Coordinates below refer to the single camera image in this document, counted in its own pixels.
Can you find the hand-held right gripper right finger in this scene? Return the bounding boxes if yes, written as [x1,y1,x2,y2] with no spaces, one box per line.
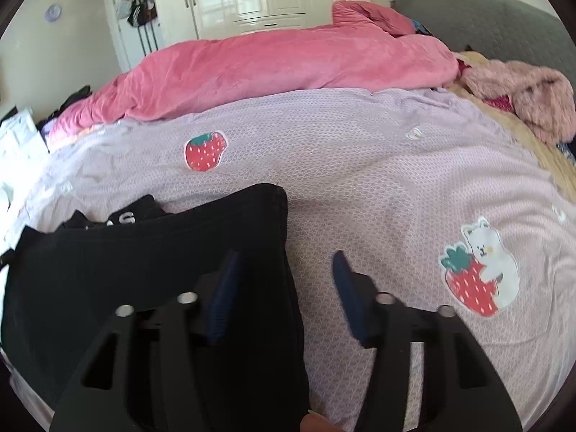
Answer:
[332,251,525,432]

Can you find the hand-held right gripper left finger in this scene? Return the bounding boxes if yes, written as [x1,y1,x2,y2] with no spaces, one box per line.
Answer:
[49,249,246,432]

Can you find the black sweater with orange patch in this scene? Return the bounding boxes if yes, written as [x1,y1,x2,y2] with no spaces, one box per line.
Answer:
[0,183,311,432]

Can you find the pile of dark clothes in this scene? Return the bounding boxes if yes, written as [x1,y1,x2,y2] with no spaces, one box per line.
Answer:
[38,85,93,133]

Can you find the person's right hand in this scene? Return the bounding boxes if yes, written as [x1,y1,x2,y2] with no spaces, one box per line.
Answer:
[299,409,336,432]

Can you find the lilac strawberry print bed sheet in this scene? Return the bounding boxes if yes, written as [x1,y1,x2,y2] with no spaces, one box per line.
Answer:
[9,86,576,432]

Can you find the pink fleece blanket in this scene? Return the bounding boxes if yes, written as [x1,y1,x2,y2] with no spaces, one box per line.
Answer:
[47,1,460,145]

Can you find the yellow striped cloth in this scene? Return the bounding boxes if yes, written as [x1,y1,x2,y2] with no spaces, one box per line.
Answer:
[443,50,576,190]

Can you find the white door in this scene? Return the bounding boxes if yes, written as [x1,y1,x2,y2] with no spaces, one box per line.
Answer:
[103,0,163,73]

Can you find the pink fluffy garment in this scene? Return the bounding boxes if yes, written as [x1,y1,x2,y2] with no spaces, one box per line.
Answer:
[459,59,576,145]

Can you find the dark patterned cloth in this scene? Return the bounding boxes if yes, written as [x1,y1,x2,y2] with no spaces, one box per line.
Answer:
[407,18,435,37]

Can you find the hanging bags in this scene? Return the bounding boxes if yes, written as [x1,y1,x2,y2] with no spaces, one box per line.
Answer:
[114,0,158,28]

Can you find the grey quilted headboard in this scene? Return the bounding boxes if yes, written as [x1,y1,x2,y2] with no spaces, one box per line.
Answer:
[389,0,576,86]

